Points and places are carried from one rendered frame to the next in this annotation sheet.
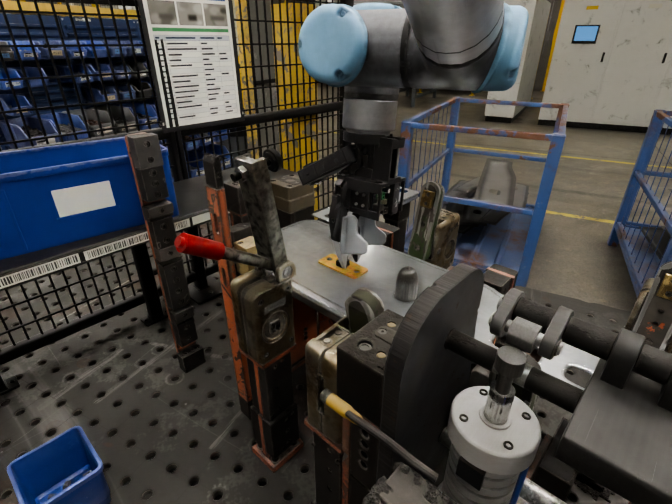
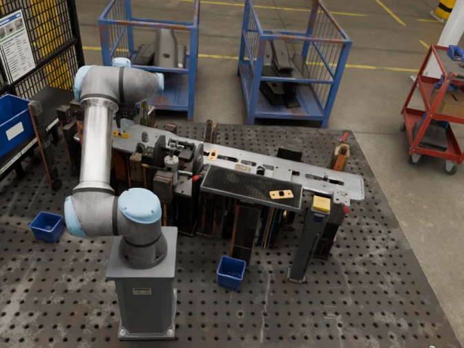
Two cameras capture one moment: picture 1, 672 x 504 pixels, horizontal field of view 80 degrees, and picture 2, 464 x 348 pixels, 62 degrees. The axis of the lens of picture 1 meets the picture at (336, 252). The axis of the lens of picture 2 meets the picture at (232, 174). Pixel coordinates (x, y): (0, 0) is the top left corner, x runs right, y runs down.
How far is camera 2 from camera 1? 131 cm
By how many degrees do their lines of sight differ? 31
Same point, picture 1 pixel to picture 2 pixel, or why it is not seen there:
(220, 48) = (23, 38)
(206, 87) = (20, 59)
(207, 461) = not seen: hidden behind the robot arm
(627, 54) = not seen: outside the picture
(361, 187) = (126, 110)
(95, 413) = (30, 213)
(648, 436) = (188, 154)
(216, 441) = not seen: hidden behind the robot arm
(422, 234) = (143, 117)
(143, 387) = (43, 200)
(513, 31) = (161, 83)
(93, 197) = (17, 129)
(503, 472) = (173, 166)
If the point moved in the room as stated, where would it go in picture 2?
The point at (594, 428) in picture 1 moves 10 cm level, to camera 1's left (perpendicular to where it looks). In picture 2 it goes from (181, 155) to (158, 161)
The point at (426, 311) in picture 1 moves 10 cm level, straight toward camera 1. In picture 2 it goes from (157, 145) to (160, 160)
